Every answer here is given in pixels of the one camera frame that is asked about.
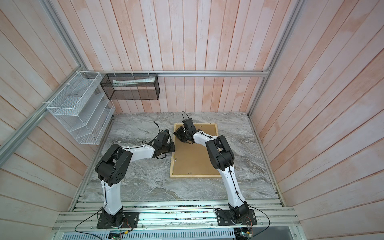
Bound aluminium slotted base rails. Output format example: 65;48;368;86
49;199;306;240

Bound light wooden picture frame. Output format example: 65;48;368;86
169;122;223;179

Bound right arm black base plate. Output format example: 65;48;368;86
214;208;257;226

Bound aluminium wall rail frame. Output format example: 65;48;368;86
0;0;307;208

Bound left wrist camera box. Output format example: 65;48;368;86
154;129;171;146

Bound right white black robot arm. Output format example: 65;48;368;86
174;127;250;224

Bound brown cardboard backing board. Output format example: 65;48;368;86
172;124;221;176

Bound paper sheet inside black basket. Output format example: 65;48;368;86
112;77;156;90

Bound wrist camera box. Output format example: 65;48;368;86
154;129;171;146
183;118;196;132

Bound black wire mesh basket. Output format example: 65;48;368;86
101;73;161;101

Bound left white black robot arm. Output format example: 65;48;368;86
95;142;175;217

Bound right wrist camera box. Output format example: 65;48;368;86
183;118;196;132

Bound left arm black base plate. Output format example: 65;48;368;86
97;211;140;229

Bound white wire mesh shelf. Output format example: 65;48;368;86
47;72;115;145

